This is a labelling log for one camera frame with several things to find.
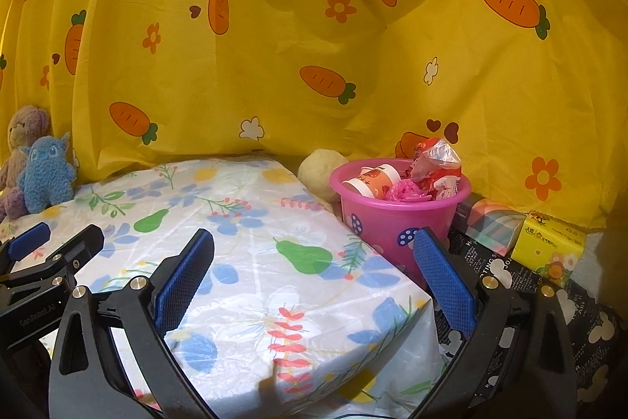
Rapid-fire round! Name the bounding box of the pastel striped box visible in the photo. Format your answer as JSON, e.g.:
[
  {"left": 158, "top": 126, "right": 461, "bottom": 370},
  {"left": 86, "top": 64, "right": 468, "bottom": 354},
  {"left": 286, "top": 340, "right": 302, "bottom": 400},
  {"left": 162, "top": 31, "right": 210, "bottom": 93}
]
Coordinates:
[{"left": 461, "top": 197, "right": 527, "bottom": 255}]

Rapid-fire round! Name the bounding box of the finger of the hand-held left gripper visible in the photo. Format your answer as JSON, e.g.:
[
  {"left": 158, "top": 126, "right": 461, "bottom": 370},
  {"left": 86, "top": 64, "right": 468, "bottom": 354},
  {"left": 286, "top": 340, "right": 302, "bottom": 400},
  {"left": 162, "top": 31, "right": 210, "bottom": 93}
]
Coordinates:
[
  {"left": 0, "top": 221, "right": 52, "bottom": 275},
  {"left": 10, "top": 224, "right": 106, "bottom": 289}
]

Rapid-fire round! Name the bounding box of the brown teddy bear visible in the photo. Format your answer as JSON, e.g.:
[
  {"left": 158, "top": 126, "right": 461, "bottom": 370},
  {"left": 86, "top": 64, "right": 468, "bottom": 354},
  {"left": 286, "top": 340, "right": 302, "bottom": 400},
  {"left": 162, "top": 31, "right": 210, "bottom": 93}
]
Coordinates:
[{"left": 0, "top": 105, "right": 52, "bottom": 221}]

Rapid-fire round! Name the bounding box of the pink plastic bag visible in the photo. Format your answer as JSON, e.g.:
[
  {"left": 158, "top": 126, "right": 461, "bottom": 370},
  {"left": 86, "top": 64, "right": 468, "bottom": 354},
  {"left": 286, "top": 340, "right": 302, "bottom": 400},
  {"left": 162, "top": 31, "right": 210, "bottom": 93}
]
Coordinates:
[{"left": 385, "top": 181, "right": 427, "bottom": 203}]

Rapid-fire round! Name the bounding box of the red snack wrapper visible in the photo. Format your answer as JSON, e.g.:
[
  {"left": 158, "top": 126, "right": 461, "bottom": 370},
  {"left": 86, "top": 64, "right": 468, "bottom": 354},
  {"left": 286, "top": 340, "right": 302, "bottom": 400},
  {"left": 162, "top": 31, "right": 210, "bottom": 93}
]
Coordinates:
[{"left": 409, "top": 137, "right": 463, "bottom": 184}]

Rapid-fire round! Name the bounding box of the pink plastic bucket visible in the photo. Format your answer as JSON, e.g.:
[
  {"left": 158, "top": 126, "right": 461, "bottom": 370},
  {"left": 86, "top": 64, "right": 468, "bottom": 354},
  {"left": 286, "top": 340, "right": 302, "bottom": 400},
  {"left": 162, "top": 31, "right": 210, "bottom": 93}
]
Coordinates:
[{"left": 329, "top": 159, "right": 473, "bottom": 287}]

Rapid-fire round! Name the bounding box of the yellow carrot print curtain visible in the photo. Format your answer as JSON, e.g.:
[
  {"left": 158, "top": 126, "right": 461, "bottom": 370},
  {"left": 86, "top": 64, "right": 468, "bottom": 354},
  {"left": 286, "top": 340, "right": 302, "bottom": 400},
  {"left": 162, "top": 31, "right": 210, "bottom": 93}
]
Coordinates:
[{"left": 0, "top": 0, "right": 628, "bottom": 233}]

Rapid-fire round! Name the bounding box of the yellow tissue pack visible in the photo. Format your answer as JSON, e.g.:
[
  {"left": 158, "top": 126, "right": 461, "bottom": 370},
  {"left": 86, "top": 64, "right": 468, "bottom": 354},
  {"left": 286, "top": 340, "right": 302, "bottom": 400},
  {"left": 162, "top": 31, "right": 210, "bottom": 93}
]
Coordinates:
[{"left": 511, "top": 212, "right": 588, "bottom": 289}]

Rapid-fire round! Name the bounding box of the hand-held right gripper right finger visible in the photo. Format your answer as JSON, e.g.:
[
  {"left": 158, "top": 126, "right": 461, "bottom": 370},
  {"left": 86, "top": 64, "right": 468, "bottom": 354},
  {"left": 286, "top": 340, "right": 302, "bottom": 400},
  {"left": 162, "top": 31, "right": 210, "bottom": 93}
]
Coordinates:
[{"left": 407, "top": 227, "right": 577, "bottom": 419}]

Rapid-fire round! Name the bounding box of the black printed packet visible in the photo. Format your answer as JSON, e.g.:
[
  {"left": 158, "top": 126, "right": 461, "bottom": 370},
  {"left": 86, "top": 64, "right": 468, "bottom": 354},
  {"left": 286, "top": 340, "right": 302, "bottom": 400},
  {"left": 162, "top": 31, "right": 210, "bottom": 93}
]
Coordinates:
[{"left": 434, "top": 227, "right": 624, "bottom": 419}]

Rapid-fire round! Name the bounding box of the blue plush toy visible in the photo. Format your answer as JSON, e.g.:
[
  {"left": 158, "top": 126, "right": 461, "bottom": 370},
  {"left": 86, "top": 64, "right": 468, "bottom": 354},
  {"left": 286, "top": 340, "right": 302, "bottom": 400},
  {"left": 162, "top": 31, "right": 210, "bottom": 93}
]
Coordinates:
[{"left": 18, "top": 132, "right": 78, "bottom": 214}]

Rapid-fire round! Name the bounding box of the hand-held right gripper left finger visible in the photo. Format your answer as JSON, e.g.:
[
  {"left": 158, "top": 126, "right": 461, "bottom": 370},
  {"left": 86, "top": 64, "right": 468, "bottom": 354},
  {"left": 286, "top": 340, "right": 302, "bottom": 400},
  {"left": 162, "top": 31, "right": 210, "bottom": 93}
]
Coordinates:
[{"left": 49, "top": 227, "right": 217, "bottom": 419}]

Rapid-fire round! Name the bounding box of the cream plush ball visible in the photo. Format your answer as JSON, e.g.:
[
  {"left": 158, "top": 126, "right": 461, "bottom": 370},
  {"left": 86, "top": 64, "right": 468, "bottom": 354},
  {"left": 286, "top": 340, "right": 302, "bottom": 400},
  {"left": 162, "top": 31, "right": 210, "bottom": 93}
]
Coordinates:
[{"left": 298, "top": 148, "right": 344, "bottom": 204}]

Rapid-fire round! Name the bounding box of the white paper cup orange print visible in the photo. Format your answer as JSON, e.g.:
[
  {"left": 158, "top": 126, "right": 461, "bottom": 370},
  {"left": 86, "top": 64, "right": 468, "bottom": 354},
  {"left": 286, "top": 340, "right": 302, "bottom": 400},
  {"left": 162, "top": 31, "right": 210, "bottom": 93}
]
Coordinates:
[{"left": 342, "top": 164, "right": 402, "bottom": 198}]

